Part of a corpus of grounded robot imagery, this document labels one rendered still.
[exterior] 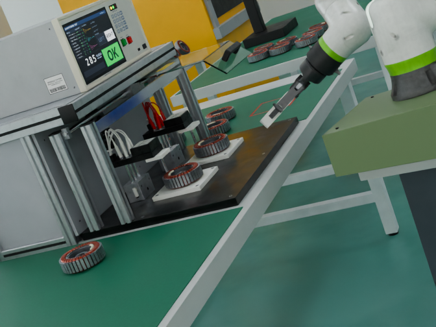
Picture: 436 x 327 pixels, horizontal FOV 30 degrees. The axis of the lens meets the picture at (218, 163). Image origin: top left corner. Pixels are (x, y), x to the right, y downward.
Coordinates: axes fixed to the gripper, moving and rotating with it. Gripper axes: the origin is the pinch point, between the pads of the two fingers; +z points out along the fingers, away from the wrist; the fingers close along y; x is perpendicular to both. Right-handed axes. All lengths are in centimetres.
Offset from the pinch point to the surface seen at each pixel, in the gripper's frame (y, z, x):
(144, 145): -27.5, 20.4, 20.2
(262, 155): -13.4, 5.3, -5.5
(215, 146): -4.4, 18.1, 6.1
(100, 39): -16, 11, 50
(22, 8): 505, 322, 265
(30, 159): -47, 35, 39
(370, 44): 133, 2, -11
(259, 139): 4.7, 10.9, -1.9
